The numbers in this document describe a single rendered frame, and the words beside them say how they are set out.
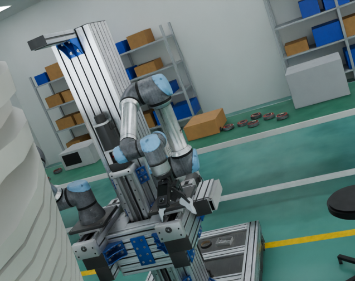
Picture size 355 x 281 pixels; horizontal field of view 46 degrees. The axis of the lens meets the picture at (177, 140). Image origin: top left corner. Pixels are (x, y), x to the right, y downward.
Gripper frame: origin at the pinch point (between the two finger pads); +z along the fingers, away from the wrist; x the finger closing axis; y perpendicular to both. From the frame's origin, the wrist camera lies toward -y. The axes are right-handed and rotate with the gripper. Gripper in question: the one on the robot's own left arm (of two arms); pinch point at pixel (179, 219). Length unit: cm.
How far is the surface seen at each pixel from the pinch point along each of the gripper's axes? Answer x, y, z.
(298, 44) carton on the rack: -71, 571, 26
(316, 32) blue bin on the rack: -102, 566, 15
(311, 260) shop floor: -31, 123, 115
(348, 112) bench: -87, 206, 43
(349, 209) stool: -64, 84, 59
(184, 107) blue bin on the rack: 151, 585, 70
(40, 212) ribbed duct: -45, -124, -63
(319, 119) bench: -64, 208, 42
